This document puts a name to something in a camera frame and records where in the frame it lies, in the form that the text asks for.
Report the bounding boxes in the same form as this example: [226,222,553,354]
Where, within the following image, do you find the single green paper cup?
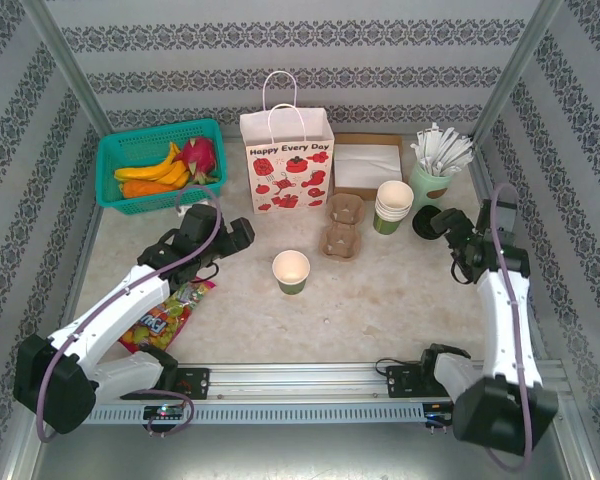
[271,249,312,296]

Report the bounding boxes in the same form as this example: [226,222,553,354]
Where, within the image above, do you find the white red-printed paper gift bag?
[238,71,336,216]

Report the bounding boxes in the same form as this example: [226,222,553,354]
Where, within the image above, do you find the brown pulp cup carrier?
[318,193,367,261]

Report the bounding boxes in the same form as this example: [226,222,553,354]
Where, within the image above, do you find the brown cardboard napkin box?
[331,132,410,201]

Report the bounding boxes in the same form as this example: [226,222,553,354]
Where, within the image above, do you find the orange fruit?
[121,179,179,201]

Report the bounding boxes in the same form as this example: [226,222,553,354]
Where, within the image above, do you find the mint green holder cup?
[408,158,454,211]

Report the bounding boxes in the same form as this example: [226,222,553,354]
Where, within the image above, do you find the yellow banana bunch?
[113,141,189,189]

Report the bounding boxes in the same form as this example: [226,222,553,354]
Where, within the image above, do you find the colourful fruit candy bag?
[118,279,217,354]

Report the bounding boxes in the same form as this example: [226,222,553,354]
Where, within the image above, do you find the pink dragon fruit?
[172,136,220,186]

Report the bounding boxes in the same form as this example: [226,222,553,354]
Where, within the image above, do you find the stacked green paper cups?
[373,179,415,235]

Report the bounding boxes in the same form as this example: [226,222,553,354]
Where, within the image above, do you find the white paper-wrapped straws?
[410,121,476,177]

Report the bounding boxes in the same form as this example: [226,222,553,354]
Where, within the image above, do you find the teal plastic basket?
[95,118,228,216]

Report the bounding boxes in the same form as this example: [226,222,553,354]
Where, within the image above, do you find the white napkin stack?
[333,143,404,189]

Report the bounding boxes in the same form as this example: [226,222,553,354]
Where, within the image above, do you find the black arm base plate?
[385,364,424,399]
[172,367,211,401]

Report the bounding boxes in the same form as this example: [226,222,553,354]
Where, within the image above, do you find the aluminium mounting rail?
[177,360,565,401]

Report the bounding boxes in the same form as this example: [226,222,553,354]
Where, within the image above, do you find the short purple board cable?
[147,392,195,439]

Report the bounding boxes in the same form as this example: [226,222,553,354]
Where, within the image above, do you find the aluminium frame post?
[471,0,567,144]
[19,0,114,139]

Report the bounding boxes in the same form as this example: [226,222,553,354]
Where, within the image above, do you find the slotted grey cable duct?
[87,401,455,426]

